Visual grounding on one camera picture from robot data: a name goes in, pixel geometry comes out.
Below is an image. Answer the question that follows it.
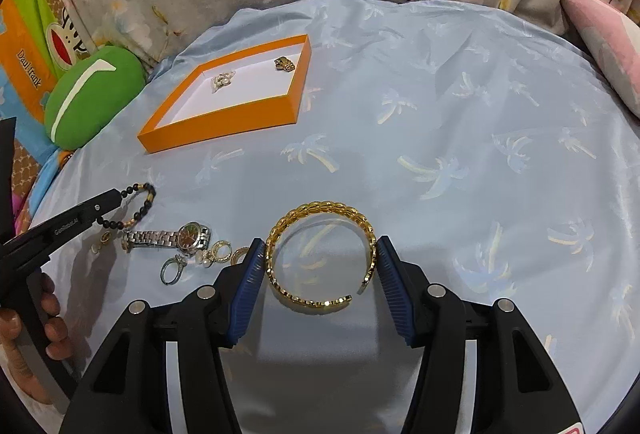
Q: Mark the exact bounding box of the green plush cushion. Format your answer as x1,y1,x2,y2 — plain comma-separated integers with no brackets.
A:
44,44,147,150

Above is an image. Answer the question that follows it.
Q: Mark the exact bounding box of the person's left hand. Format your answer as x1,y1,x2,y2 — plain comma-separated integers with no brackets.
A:
0,273,72,407

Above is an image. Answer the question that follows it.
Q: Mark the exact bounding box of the pearl brooch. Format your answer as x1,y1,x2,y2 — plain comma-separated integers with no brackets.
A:
210,69,236,92

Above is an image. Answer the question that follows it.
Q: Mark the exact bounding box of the silver gemstone ring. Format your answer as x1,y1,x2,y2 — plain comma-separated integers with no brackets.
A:
159,256,190,286

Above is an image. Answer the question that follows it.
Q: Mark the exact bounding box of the gold chain-link bangle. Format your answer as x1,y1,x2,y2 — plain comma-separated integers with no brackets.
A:
264,201,379,313

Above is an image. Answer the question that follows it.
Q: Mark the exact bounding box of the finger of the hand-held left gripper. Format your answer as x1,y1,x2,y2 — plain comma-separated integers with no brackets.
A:
15,188,125,267

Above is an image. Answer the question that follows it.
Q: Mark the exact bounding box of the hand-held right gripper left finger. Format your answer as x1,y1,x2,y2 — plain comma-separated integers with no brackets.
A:
59,238,267,434

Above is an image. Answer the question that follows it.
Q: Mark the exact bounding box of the orange cartoon printed blanket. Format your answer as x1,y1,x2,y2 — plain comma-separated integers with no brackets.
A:
0,0,97,225

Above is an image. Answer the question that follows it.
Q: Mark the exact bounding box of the pink pillow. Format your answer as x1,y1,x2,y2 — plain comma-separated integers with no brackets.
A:
562,0,640,121

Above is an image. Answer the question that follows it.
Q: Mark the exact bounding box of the pearl hoop earring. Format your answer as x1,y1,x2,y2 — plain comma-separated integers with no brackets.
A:
199,239,232,267

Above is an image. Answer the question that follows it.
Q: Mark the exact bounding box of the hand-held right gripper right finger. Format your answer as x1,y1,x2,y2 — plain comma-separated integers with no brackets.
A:
376,235,581,434

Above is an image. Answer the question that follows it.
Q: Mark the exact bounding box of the orange jewelry box tray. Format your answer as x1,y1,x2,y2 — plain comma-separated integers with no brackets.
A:
137,34,313,155

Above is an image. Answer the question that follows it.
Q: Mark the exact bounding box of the light blue palm-print sheet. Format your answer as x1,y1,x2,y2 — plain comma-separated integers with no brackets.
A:
29,0,640,434

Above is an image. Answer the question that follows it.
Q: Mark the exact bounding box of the black beaded bracelet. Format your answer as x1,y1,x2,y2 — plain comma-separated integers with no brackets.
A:
96,182,157,231

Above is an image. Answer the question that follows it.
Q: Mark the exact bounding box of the silver wristwatch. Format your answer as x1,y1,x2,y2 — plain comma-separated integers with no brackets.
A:
122,222,212,257

